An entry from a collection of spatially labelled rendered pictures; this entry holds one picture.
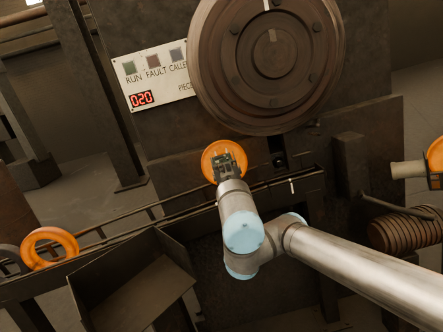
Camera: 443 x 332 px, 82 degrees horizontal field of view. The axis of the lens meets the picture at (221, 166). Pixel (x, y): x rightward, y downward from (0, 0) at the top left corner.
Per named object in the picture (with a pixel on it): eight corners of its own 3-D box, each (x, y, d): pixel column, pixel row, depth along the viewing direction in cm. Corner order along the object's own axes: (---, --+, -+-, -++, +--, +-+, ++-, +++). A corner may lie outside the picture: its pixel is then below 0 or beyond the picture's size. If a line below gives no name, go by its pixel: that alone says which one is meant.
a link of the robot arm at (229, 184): (255, 209, 68) (219, 219, 68) (250, 197, 72) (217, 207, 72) (249, 184, 63) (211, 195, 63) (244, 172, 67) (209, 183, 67)
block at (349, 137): (335, 192, 102) (328, 134, 94) (354, 186, 102) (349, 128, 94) (350, 204, 92) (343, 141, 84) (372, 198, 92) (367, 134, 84)
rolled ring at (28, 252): (76, 275, 96) (80, 269, 99) (74, 232, 91) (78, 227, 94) (22, 274, 94) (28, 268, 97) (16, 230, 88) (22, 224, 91)
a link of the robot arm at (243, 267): (272, 269, 69) (275, 238, 62) (235, 290, 65) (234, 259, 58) (253, 244, 76) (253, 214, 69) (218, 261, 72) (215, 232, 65)
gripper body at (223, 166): (233, 149, 76) (242, 172, 66) (238, 171, 81) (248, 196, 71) (208, 156, 76) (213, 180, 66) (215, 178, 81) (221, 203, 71)
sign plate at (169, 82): (132, 112, 92) (113, 59, 86) (202, 92, 91) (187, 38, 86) (130, 112, 90) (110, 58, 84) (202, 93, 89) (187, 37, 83)
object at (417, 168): (393, 175, 89) (389, 159, 87) (426, 172, 83) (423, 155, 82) (393, 183, 84) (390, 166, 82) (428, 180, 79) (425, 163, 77)
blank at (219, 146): (193, 151, 87) (193, 153, 84) (235, 132, 86) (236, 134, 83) (212, 189, 92) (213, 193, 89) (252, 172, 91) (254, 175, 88)
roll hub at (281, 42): (233, 118, 76) (207, 14, 67) (325, 93, 76) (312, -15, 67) (236, 120, 71) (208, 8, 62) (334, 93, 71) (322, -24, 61)
